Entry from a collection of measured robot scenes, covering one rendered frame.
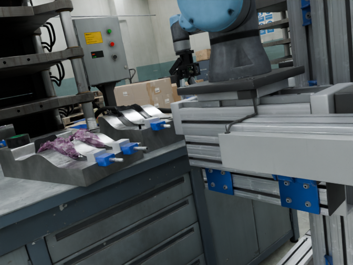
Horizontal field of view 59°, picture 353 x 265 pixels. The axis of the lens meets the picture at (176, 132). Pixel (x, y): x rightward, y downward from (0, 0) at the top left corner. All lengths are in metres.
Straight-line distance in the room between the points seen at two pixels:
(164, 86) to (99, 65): 3.41
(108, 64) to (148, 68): 8.16
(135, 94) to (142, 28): 5.21
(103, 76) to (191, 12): 1.48
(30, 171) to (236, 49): 0.81
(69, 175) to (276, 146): 0.65
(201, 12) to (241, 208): 1.12
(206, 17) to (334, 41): 0.33
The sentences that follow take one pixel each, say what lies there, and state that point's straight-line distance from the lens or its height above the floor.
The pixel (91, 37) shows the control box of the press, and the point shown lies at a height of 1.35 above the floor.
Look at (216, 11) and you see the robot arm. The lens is 0.59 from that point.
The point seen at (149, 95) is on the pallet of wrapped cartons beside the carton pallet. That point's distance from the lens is 5.12.
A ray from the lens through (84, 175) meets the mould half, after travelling 0.95.
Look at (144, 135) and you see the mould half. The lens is 1.15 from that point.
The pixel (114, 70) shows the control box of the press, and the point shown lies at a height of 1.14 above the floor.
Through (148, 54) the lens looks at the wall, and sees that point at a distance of 10.28.
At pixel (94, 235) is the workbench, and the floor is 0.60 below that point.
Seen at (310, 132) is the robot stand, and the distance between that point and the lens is 0.54.
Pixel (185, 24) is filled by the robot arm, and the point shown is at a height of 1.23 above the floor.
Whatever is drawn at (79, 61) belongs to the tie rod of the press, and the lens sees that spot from 1.85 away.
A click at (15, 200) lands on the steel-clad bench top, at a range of 1.04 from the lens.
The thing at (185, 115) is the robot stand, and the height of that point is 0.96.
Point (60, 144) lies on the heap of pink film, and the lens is 1.11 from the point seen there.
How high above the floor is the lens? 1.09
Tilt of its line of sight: 12 degrees down
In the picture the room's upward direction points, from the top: 11 degrees counter-clockwise
